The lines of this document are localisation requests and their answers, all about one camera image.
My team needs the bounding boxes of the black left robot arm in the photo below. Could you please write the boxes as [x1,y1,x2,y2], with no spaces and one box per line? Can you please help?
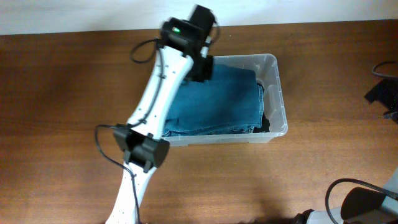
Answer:
[107,5,218,223]

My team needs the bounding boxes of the black garment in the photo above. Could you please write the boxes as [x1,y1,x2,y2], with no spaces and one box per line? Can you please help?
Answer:
[253,83,270,133]

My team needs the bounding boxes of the clear plastic storage bin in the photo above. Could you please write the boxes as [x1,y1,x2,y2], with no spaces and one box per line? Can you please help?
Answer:
[164,54,288,147]

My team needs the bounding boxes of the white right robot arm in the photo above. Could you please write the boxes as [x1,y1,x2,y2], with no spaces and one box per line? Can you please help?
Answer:
[291,78,397,224]

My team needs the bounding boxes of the dark blue jeans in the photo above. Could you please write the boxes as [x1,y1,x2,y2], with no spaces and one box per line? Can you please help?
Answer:
[162,65,264,137]

